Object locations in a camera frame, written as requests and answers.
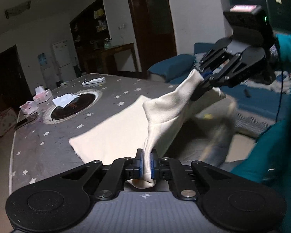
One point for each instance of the dark wooden door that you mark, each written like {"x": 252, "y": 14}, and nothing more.
{"x": 153, "y": 30}

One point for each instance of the dark display cabinet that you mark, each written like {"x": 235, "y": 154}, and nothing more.
{"x": 89, "y": 30}

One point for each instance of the white tissue sheet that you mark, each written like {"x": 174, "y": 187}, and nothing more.
{"x": 64, "y": 100}

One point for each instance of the water dispenser with bottle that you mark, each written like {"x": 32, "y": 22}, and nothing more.
{"x": 46, "y": 71}

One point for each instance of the teal sleeved forearm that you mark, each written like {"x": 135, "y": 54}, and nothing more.
{"x": 270, "y": 160}

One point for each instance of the white remote control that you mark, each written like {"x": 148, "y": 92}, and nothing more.
{"x": 94, "y": 81}

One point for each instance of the pink tissue box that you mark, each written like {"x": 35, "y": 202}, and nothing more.
{"x": 42, "y": 95}

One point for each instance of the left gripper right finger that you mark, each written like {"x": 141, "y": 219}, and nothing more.
{"x": 172, "y": 171}

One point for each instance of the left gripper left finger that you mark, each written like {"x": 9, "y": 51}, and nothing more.
{"x": 116, "y": 175}

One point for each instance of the dark wooden side table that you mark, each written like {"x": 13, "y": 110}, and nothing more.
{"x": 114, "y": 59}

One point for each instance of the blue cushion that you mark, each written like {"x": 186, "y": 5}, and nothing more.
{"x": 172, "y": 70}

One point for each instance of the blue sofa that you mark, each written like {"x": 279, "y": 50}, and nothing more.
{"x": 259, "y": 105}

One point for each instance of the grey star-pattern table mat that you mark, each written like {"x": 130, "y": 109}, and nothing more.
{"x": 41, "y": 148}

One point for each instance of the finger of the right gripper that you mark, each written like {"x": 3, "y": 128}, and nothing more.
{"x": 230, "y": 77}
{"x": 212, "y": 63}

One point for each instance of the white refrigerator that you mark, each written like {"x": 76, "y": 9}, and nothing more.
{"x": 64, "y": 61}

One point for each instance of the cream garment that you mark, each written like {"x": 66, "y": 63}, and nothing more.
{"x": 153, "y": 124}

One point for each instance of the small white pink box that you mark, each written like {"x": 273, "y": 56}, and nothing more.
{"x": 29, "y": 107}

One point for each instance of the round black induction cooktop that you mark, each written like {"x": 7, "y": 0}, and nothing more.
{"x": 85, "y": 100}

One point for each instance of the dark entrance door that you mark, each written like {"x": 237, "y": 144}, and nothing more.
{"x": 13, "y": 85}

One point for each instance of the patterned children play tent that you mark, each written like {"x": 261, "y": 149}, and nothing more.
{"x": 8, "y": 119}

